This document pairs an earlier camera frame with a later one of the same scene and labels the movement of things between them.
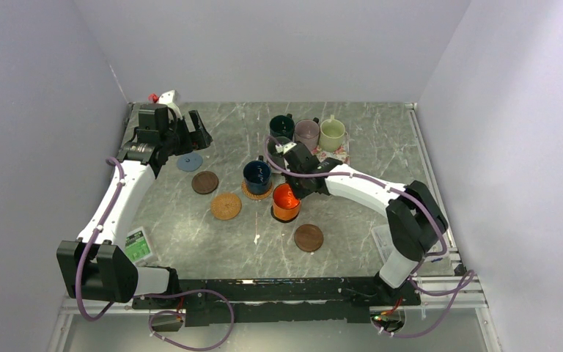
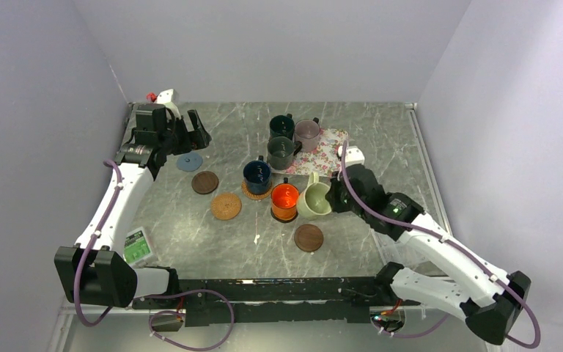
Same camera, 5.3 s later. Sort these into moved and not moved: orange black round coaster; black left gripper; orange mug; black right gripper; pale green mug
Moved: pale green mug; black right gripper
Not moved: black left gripper; orange mug; orange black round coaster
